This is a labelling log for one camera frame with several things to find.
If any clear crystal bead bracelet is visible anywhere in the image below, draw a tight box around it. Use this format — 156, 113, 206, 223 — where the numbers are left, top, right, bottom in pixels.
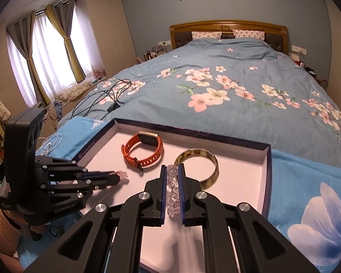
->
165, 164, 181, 220

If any orange smart watch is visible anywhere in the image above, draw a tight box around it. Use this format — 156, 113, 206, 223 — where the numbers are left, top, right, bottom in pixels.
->
121, 131, 164, 171

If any tortoiseshell bangle bracelet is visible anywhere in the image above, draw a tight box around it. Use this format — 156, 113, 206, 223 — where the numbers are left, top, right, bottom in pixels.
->
173, 147, 220, 191

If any orange sleeve forearm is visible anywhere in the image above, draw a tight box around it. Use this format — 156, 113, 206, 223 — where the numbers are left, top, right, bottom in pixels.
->
0, 208, 24, 272

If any navy shallow box tray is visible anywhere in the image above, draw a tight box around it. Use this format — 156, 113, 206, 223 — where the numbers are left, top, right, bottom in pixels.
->
75, 119, 272, 272

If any blue floral towel blanket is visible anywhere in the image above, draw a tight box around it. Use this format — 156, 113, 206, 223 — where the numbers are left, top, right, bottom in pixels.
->
19, 117, 341, 272

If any blue floral duvet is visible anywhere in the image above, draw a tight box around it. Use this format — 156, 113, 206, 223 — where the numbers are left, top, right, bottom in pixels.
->
64, 38, 341, 168

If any left grey green curtain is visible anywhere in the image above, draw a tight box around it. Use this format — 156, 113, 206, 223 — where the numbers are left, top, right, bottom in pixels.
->
7, 12, 50, 107

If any grey green curtain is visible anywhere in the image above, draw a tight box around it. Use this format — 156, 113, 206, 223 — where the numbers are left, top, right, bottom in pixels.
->
44, 0, 85, 83
7, 12, 50, 107

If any right grey green curtain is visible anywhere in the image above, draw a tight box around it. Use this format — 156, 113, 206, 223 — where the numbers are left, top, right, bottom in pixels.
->
44, 0, 85, 83

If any left floral pillow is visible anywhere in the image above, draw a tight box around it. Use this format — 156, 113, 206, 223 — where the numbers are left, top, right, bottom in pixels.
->
191, 31, 222, 40

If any floral pillow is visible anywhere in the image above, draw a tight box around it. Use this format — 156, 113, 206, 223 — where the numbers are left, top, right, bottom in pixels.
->
233, 29, 266, 41
191, 31, 222, 40

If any right floral pillow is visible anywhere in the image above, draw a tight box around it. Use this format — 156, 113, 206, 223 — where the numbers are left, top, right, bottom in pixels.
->
233, 29, 266, 41

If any wooden headboard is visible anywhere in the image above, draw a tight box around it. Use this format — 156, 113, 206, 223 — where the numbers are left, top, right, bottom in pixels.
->
169, 20, 289, 55

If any white earphone cable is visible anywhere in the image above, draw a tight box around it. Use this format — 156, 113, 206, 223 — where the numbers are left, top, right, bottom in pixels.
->
35, 131, 64, 155

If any black camera mount box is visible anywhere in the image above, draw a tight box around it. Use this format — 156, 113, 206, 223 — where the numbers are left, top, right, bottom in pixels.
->
3, 107, 46, 195

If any black cable bundle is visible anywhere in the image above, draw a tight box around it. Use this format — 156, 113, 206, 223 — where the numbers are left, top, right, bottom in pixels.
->
70, 78, 133, 120

